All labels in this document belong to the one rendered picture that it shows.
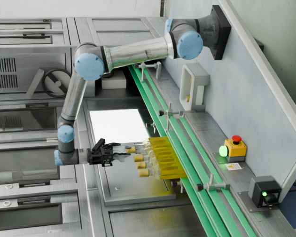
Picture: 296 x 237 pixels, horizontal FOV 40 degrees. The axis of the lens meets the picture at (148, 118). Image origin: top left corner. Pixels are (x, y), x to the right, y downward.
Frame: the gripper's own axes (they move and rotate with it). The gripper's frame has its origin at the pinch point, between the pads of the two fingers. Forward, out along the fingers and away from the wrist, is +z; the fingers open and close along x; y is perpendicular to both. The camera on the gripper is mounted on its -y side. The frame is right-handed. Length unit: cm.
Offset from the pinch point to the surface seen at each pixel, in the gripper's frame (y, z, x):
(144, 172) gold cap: 20.3, 3.7, 1.2
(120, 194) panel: 17.6, -6.3, -12.5
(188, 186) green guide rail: 28.2, 22.4, -2.7
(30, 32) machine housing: -123, -47, 19
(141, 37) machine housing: -112, 30, 19
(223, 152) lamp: 36, 33, 20
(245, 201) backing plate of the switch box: 62, 31, 17
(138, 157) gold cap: 8.4, 3.6, 1.4
